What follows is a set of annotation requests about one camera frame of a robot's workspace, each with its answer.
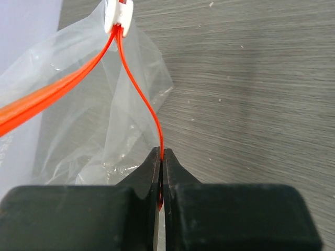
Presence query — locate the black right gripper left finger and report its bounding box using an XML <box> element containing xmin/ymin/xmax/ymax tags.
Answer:
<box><xmin>1</xmin><ymin>147</ymin><xmax>160</xmax><ymax>250</ymax></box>

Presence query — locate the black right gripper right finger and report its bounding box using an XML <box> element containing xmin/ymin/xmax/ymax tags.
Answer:
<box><xmin>162</xmin><ymin>149</ymin><xmax>322</xmax><ymax>250</ymax></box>

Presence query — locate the clear zip bag orange zipper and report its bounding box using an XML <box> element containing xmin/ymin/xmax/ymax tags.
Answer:
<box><xmin>1</xmin><ymin>1</ymin><xmax>159</xmax><ymax>196</ymax></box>

